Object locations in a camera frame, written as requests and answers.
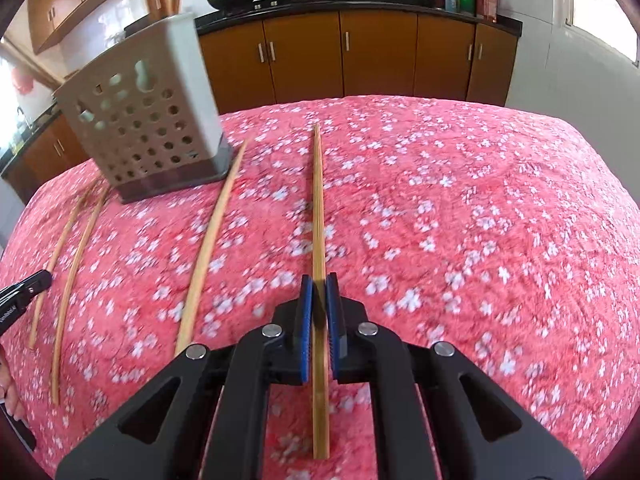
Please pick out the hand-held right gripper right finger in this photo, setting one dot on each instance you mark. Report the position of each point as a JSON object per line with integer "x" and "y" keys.
{"x": 336, "y": 335}

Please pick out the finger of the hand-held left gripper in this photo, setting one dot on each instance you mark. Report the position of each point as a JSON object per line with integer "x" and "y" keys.
{"x": 32, "y": 282}

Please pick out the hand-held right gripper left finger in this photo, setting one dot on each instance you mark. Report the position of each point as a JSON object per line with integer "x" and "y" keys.
{"x": 304, "y": 335}

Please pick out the perforated beige utensil holder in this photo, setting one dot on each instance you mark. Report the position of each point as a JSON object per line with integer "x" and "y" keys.
{"x": 150, "y": 130}

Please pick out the person's left hand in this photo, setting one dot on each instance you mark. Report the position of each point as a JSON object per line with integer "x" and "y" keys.
{"x": 9, "y": 390}

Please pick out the pink floral tablecloth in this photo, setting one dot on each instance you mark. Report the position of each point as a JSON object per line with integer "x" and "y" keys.
{"x": 450, "y": 210}

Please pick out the hanging red plastic bag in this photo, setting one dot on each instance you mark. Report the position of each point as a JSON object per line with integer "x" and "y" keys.
{"x": 22, "y": 77}

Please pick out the wooden upper cabinets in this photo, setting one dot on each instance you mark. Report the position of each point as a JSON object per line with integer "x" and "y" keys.
{"x": 65, "y": 0}

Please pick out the black gas stove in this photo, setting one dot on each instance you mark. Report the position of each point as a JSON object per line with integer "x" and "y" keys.
{"x": 272, "y": 5}

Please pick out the black kitchen countertop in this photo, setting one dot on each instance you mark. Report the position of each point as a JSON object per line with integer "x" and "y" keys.
{"x": 400, "y": 2}

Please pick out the small blue box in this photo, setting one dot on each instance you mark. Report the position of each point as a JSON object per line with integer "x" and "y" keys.
{"x": 451, "y": 2}

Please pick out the large sliding window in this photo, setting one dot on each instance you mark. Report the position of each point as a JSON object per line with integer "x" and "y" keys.
{"x": 600, "y": 10}

